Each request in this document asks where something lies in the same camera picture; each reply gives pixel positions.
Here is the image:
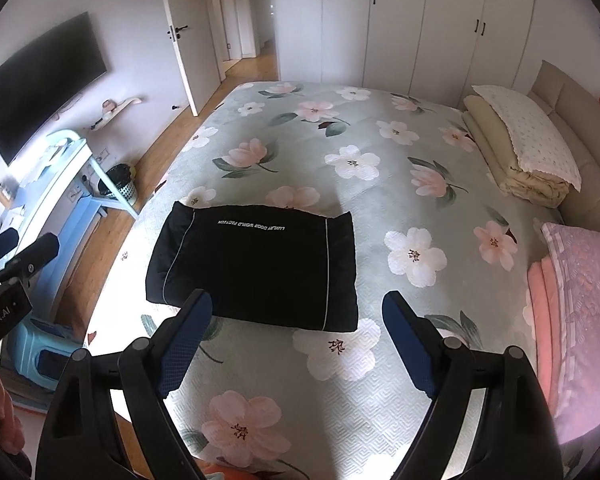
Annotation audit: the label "black hooded jacket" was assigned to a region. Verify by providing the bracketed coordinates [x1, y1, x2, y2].
[145, 202, 358, 333]

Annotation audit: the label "white bedroom door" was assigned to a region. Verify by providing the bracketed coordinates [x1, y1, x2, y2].
[163, 0, 221, 116]

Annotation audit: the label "light blue plastic stool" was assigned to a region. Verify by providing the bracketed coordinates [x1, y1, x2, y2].
[7, 314, 82, 391]

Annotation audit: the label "light blue desk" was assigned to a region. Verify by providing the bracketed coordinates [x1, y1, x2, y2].
[0, 130, 138, 321]

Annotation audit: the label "black waste basket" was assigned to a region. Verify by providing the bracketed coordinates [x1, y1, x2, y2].
[106, 164, 137, 206]

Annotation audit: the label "orange trouser legs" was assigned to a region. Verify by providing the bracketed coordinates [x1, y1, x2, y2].
[197, 462, 258, 480]

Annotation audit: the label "folded pink blanket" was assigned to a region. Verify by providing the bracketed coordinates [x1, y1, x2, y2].
[527, 256, 562, 414]

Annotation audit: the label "pink purple floral blanket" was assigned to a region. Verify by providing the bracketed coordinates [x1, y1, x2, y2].
[542, 223, 600, 443]

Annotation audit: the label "floral green bed cover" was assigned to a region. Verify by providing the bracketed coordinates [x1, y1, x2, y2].
[86, 82, 558, 479]

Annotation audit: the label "folded beige quilt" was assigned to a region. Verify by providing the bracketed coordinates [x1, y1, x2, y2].
[463, 96, 569, 208]

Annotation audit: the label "white dotted pillow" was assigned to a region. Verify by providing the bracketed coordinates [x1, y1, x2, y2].
[472, 84, 582, 192]

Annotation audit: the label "beige padded headboard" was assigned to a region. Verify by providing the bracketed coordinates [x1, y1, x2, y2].
[528, 61, 600, 231]

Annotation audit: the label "white wardrobe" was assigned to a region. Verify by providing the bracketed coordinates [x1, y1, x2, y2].
[273, 0, 535, 106]

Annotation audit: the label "black wall television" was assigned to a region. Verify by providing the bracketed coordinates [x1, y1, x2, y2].
[0, 12, 107, 164]

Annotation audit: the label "small white wall shelf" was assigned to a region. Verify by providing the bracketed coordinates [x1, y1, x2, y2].
[90, 96, 143, 131]

